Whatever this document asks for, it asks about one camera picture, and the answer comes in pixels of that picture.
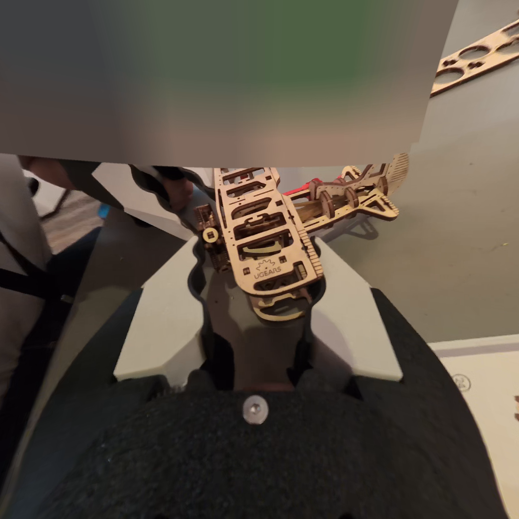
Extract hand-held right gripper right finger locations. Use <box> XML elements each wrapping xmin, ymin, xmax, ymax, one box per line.
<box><xmin>296</xmin><ymin>243</ymin><xmax>404</xmax><ymax>384</ymax></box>

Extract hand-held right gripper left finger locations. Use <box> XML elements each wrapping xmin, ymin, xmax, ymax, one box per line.
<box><xmin>114</xmin><ymin>235</ymin><xmax>228</xmax><ymax>386</ymax></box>

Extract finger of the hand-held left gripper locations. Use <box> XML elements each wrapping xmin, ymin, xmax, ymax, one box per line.
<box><xmin>91</xmin><ymin>162</ymin><xmax>199</xmax><ymax>241</ymax></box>
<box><xmin>154</xmin><ymin>164</ymin><xmax>215</xmax><ymax>193</ymax></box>

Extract wooden model biplane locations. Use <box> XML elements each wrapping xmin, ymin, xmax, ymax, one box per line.
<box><xmin>194</xmin><ymin>153</ymin><xmax>410</xmax><ymax>323</ymax></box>

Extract grey desk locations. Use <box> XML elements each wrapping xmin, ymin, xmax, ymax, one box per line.
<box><xmin>8</xmin><ymin>0</ymin><xmax>519</xmax><ymax>487</ymax></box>

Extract person's left hand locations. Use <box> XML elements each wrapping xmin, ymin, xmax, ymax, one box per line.
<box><xmin>162</xmin><ymin>178</ymin><xmax>195</xmax><ymax>213</ymax></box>

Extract person's white shirt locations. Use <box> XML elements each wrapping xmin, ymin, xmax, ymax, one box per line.
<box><xmin>0</xmin><ymin>154</ymin><xmax>55</xmax><ymax>402</ymax></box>

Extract person's dark trousers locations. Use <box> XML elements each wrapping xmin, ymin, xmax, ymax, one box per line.
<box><xmin>0</xmin><ymin>225</ymin><xmax>104</xmax><ymax>487</ymax></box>

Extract white instruction booklet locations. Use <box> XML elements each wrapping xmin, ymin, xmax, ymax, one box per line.
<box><xmin>428</xmin><ymin>334</ymin><xmax>519</xmax><ymax>519</ymax></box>

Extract wooden parts sheet with holes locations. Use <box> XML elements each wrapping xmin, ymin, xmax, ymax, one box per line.
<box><xmin>430</xmin><ymin>18</ymin><xmax>519</xmax><ymax>98</ymax></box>

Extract black harness strap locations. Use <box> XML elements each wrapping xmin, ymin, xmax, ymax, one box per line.
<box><xmin>0</xmin><ymin>231</ymin><xmax>55</xmax><ymax>301</ymax></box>

